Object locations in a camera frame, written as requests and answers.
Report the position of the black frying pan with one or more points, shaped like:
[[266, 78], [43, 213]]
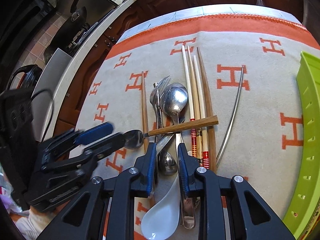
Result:
[[64, 37]]

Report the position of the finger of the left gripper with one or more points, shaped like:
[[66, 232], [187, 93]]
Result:
[[70, 139], [97, 151]]

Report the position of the steel fork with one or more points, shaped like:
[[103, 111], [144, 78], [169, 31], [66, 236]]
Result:
[[158, 88]]

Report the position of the dark brown wooden chopstick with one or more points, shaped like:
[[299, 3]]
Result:
[[145, 127]]

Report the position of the bamboo chopstick patterned end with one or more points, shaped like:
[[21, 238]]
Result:
[[196, 107]]

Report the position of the person left forearm sleeve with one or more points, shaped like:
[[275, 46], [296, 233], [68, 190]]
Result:
[[31, 227]]

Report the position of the orange beige H-pattern cloth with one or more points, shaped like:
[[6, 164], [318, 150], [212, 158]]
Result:
[[258, 74]]

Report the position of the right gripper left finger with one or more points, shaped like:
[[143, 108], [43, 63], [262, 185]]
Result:
[[104, 208]]

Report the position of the white ceramic soup spoon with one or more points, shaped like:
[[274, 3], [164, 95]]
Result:
[[161, 221]]

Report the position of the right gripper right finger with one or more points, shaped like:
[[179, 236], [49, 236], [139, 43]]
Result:
[[250, 217]]

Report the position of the large steel spoon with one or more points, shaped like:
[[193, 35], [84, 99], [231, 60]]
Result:
[[167, 165], [172, 102]]

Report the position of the bamboo chopstick red band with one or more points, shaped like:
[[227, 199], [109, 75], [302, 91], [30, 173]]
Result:
[[190, 101]]

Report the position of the wooden handled small spoon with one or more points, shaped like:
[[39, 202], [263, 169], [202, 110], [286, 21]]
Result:
[[134, 138]]

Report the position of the dark wood long chopstick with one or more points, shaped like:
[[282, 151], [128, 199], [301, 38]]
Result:
[[209, 112]]

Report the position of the green plastic utensil tray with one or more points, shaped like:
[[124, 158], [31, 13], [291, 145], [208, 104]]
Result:
[[303, 212]]

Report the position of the bamboo chopstick red end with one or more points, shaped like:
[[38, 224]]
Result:
[[205, 145]]

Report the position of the black kettle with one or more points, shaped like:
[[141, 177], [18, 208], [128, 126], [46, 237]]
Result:
[[31, 75]]

